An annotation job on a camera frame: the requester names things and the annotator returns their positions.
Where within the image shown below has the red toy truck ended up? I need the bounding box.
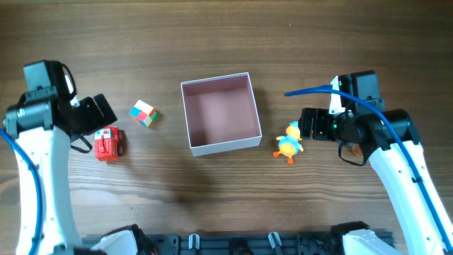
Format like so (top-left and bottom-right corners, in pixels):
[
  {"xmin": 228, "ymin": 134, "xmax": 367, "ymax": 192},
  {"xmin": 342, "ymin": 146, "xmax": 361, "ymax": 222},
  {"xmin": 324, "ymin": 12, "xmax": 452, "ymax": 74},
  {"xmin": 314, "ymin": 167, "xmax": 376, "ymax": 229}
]
[{"xmin": 95, "ymin": 126, "xmax": 124, "ymax": 162}]

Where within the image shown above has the orange duck toy blue hat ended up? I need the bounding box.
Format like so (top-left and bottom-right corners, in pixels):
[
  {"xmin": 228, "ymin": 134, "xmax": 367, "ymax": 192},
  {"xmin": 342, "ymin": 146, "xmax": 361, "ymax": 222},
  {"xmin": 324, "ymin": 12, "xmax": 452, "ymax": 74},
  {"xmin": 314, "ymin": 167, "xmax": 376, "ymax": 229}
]
[{"xmin": 273, "ymin": 121, "xmax": 304, "ymax": 164}]

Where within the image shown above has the multicoloured puzzle cube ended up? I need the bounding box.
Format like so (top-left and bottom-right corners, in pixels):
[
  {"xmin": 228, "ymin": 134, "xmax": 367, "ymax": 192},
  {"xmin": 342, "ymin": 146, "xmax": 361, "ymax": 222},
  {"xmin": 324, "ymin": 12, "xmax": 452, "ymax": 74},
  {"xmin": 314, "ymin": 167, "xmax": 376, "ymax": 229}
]
[{"xmin": 129, "ymin": 100, "xmax": 157, "ymax": 127}]

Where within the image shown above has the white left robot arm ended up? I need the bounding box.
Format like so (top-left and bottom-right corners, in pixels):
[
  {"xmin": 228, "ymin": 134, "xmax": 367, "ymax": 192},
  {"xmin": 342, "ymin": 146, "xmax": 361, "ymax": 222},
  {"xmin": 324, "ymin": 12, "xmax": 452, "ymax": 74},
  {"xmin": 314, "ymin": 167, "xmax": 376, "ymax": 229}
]
[{"xmin": 1, "ymin": 126, "xmax": 159, "ymax": 254}]

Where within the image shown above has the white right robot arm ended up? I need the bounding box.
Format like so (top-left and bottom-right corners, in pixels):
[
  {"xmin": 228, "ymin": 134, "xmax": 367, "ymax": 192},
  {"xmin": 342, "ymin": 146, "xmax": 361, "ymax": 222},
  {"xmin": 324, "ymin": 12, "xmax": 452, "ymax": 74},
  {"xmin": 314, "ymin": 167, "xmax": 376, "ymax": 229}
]
[{"xmin": 299, "ymin": 107, "xmax": 452, "ymax": 254}]

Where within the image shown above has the brown plush capybara toy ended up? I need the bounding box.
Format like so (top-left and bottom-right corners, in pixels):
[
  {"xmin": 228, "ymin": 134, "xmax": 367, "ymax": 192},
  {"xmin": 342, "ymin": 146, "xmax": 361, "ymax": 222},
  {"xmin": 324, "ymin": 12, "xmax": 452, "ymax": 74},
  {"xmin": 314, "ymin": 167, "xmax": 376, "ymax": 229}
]
[{"xmin": 351, "ymin": 144, "xmax": 363, "ymax": 157}]

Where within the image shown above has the white box pink interior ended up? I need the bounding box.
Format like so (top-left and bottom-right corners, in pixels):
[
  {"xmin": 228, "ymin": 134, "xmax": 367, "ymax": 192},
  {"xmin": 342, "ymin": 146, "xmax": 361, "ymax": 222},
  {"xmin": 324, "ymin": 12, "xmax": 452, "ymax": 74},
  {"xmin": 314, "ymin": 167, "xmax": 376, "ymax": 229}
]
[{"xmin": 180, "ymin": 72, "xmax": 262, "ymax": 157}]

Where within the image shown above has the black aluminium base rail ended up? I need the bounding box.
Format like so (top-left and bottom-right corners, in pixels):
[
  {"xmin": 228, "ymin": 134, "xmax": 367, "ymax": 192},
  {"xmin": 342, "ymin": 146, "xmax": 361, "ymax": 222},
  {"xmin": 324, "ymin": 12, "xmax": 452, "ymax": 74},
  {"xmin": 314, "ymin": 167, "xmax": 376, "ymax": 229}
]
[{"xmin": 147, "ymin": 232, "xmax": 340, "ymax": 255}]

